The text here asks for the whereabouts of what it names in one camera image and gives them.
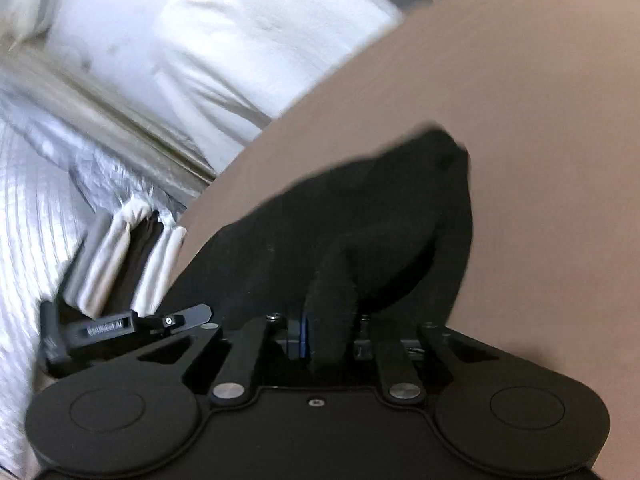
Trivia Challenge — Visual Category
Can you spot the black sweater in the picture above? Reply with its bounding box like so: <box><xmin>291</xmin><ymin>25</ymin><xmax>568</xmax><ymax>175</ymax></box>
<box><xmin>160</xmin><ymin>129</ymin><xmax>473</xmax><ymax>363</ymax></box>

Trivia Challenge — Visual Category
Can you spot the stack of folded clothes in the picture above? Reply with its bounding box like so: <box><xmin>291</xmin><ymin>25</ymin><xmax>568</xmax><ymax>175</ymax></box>
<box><xmin>58</xmin><ymin>197</ymin><xmax>186</xmax><ymax>320</ymax></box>

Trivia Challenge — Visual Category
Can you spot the silver insulation curtain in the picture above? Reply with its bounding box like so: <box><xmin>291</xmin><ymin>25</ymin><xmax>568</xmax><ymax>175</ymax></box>
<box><xmin>1</xmin><ymin>70</ymin><xmax>206</xmax><ymax>479</ymax></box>

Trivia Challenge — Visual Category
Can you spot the white hanging blanket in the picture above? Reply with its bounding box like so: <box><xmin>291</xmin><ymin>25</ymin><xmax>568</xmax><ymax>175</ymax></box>
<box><xmin>46</xmin><ymin>0</ymin><xmax>401</xmax><ymax>172</ymax></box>

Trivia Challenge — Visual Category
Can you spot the beige curtain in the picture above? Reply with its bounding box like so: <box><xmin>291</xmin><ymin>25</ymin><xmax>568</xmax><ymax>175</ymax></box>
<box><xmin>1</xmin><ymin>23</ymin><xmax>216</xmax><ymax>190</ymax></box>

